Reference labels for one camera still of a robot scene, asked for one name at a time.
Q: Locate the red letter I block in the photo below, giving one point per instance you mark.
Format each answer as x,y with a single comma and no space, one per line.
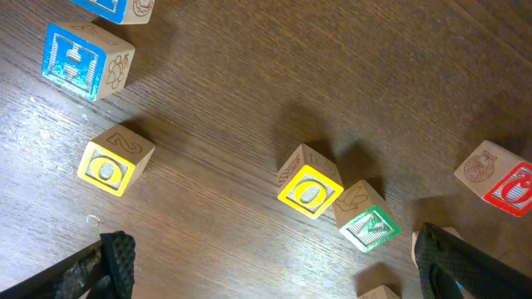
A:
381,292

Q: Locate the blue letter H block lower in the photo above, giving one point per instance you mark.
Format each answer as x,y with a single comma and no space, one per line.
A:
86,59

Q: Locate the green letter V block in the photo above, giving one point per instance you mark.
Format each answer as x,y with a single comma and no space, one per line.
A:
363,217

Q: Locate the blue letter h block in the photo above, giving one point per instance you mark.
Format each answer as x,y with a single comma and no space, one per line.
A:
122,12
86,59

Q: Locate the yellow letter O block centre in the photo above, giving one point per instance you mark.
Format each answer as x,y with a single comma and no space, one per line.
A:
309,182

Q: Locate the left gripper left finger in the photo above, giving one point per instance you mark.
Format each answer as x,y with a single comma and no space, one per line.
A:
104,269

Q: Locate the blue letter P block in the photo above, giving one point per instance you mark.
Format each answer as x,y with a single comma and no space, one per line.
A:
436,262

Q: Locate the blue letter H block upper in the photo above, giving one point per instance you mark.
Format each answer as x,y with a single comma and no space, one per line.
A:
122,12

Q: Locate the yellow letter O block left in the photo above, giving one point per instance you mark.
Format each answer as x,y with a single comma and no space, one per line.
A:
115,159

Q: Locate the yellow letter o block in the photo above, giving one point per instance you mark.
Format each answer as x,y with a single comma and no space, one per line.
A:
115,159
309,182

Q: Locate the red letter O block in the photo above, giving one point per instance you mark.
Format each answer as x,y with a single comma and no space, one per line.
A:
498,177

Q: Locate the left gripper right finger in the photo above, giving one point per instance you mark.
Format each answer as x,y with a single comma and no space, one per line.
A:
486,277

